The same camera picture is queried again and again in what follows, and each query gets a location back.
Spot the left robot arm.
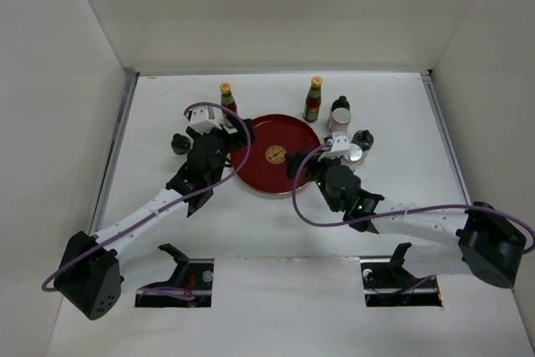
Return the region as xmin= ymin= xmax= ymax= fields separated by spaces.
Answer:
xmin=43 ymin=116 xmax=255 ymax=320

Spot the salt grinder black top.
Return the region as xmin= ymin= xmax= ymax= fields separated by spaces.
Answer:
xmin=171 ymin=133 xmax=191 ymax=156

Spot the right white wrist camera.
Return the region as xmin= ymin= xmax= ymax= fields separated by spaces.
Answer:
xmin=320 ymin=131 xmax=351 ymax=159

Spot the silver-lid blue-label spice jar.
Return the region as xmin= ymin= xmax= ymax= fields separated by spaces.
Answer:
xmin=341 ymin=143 xmax=367 ymax=168

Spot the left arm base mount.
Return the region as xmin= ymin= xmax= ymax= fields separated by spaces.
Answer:
xmin=135 ymin=243 xmax=215 ymax=309

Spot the purple cable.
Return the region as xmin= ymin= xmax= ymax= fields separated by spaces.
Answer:
xmin=40 ymin=101 xmax=255 ymax=293
xmin=291 ymin=143 xmax=535 ymax=257

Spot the pepper grinder black knob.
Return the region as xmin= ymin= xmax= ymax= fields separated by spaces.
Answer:
xmin=352 ymin=130 xmax=375 ymax=152

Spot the silver-lid white spice jar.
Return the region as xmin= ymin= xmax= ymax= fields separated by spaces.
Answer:
xmin=328 ymin=108 xmax=352 ymax=133

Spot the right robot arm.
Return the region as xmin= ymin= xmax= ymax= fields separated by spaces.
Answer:
xmin=287 ymin=147 xmax=534 ymax=288

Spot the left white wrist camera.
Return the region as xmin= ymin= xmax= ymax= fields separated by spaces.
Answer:
xmin=187 ymin=106 xmax=221 ymax=135

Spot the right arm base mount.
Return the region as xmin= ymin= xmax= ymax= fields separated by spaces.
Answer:
xmin=359 ymin=242 xmax=442 ymax=308

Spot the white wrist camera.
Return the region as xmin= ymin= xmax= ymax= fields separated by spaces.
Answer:
xmin=320 ymin=131 xmax=351 ymax=159
xmin=187 ymin=106 xmax=221 ymax=135

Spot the round red lacquer tray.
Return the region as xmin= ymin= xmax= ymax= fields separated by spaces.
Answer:
xmin=237 ymin=114 xmax=320 ymax=195

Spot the brown spice grinder black top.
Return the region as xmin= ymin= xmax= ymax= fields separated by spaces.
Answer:
xmin=330 ymin=95 xmax=350 ymax=112

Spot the sauce bottle yellow cap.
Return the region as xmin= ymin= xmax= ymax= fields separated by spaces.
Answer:
xmin=220 ymin=83 xmax=237 ymax=128
xmin=303 ymin=76 xmax=323 ymax=123

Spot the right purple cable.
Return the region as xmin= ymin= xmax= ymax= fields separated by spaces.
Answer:
xmin=291 ymin=143 xmax=535 ymax=257

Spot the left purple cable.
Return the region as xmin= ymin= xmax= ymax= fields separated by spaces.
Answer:
xmin=40 ymin=101 xmax=255 ymax=293

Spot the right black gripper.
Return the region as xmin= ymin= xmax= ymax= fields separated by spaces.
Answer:
xmin=285 ymin=149 xmax=342 ymax=212

